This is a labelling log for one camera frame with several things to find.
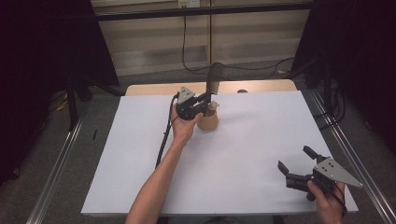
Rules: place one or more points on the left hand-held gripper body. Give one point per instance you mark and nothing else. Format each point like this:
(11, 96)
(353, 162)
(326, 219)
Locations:
(186, 105)

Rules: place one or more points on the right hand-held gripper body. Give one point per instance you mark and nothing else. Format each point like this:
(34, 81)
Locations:
(333, 171)

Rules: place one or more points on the brown cup with figurine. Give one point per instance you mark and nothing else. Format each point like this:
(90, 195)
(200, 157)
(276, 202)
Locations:
(209, 121)

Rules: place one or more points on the person's left hand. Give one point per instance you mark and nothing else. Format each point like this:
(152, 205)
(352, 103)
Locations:
(183, 129)

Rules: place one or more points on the person's right hand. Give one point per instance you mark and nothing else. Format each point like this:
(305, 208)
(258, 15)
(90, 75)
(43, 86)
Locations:
(328, 208)

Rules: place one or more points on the wooden table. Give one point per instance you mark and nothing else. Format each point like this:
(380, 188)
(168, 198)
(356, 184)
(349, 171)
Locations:
(149, 88)

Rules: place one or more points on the white table sheet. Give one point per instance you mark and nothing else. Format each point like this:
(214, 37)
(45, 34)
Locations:
(249, 155)

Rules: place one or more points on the black horizontal bar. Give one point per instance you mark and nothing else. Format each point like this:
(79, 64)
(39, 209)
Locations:
(199, 11)

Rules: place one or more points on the small black floor piece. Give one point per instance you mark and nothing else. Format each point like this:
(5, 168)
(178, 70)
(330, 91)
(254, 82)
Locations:
(94, 134)

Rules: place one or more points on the black curtain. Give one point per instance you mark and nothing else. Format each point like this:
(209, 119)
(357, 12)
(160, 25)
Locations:
(364, 62)
(40, 77)

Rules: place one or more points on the black metal stand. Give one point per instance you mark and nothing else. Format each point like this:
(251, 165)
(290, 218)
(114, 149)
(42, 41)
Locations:
(72, 105)

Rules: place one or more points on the aluminium rail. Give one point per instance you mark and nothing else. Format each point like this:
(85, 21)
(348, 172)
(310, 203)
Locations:
(358, 149)
(53, 174)

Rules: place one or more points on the white wall outlet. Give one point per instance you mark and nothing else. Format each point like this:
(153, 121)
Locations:
(189, 3)

